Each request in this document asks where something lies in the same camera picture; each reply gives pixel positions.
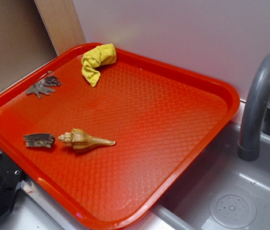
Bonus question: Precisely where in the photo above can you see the silver keys bunch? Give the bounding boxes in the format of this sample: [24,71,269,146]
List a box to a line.
[25,70,62,99]

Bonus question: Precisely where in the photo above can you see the red plastic tray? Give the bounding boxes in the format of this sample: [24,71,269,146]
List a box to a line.
[0,43,239,230]

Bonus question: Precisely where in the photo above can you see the tan spiral seashell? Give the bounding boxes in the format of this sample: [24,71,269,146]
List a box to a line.
[58,128,116,152]

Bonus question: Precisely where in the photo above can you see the yellow folded cloth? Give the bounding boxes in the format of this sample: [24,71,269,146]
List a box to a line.
[81,44,117,87]

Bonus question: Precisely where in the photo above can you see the dark wood piece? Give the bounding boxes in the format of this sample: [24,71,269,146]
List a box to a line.
[23,133,56,149]

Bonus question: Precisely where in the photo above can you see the grey plastic sink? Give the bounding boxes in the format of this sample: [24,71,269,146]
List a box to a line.
[0,121,270,230]

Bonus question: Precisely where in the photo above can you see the light wooden board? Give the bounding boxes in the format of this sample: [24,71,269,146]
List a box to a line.
[35,0,86,55]

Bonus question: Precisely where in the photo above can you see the grey curved faucet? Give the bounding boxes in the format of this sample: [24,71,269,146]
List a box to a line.
[237,53,270,161]

